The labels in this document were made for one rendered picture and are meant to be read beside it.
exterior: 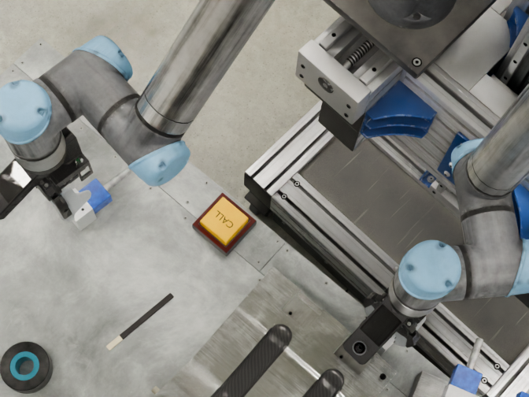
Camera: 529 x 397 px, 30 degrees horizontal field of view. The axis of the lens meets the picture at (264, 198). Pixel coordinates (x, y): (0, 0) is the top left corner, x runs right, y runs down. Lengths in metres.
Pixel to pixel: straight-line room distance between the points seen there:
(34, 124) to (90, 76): 0.10
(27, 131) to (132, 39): 1.51
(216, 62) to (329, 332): 0.56
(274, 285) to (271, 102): 1.16
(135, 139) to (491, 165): 0.46
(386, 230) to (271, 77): 0.61
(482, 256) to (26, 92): 0.64
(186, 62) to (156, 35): 1.58
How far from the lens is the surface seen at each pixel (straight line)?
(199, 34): 1.20
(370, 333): 1.50
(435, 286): 1.31
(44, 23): 2.85
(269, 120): 2.67
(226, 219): 1.69
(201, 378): 1.58
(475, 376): 1.65
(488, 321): 2.37
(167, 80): 1.24
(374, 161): 2.43
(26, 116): 1.30
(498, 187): 1.35
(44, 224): 1.76
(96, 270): 1.72
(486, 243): 1.37
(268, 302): 1.60
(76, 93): 1.34
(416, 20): 1.62
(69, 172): 1.50
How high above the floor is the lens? 2.45
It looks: 71 degrees down
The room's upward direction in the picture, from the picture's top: 6 degrees clockwise
